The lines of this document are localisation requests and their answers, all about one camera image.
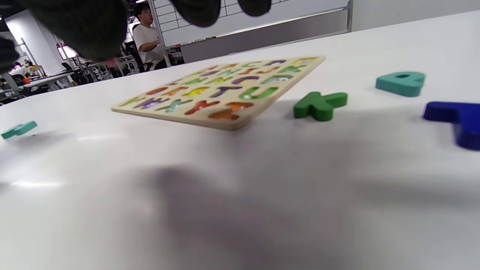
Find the person's right hand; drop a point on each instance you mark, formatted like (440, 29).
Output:
(82, 26)

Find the teal H-shaped letter block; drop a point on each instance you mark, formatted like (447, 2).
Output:
(18, 129)

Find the wooden alphabet puzzle board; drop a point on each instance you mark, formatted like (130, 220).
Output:
(225, 80)

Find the green K-shaped letter block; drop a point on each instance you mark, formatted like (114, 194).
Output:
(318, 107)

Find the teal P-shaped letter block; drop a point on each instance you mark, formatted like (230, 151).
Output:
(401, 85)

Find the blue T-shaped letter block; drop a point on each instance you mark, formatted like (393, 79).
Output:
(465, 120)

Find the black office chair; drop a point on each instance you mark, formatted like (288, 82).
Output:
(135, 56)

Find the white office desk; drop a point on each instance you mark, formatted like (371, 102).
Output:
(48, 79)

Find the whiteboard on wheeled stand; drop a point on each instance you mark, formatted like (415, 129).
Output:
(262, 22)

